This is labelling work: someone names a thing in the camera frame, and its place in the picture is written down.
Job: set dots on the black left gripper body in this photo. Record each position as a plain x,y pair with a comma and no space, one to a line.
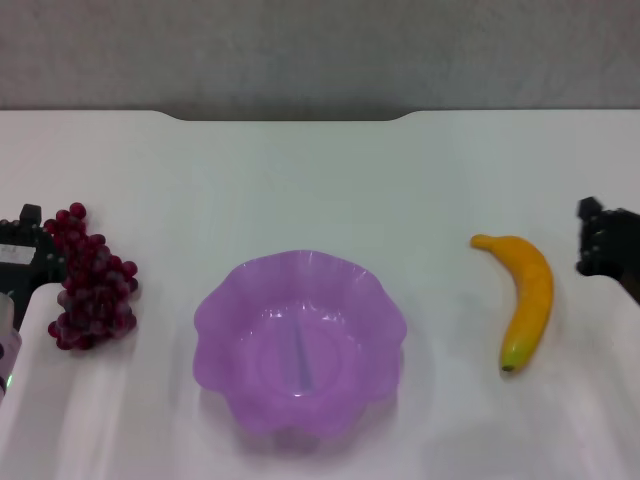
30,272

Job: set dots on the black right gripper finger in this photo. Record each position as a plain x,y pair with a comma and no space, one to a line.
591,208

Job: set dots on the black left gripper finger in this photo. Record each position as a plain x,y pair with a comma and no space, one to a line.
30,214

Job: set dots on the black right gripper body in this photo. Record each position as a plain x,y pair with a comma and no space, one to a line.
617,245

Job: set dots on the dark red grape bunch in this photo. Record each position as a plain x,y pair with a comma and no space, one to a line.
90,290

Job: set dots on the yellow banana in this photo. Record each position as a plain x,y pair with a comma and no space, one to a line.
535,290

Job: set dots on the purple scalloped plastic bowl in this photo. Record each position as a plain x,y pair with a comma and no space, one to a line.
280,340

